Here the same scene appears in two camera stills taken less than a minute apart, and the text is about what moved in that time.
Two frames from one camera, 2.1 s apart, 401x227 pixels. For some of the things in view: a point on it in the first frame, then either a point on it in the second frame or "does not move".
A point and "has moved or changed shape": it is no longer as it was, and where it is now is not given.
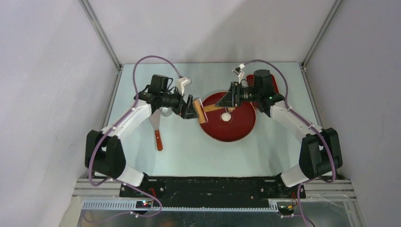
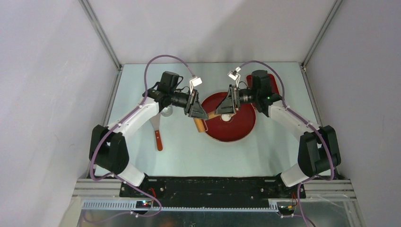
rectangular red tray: (250, 79) does not move
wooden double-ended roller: (200, 109) has moved or changed shape
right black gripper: (230, 99) does not move
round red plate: (242, 120) does not move
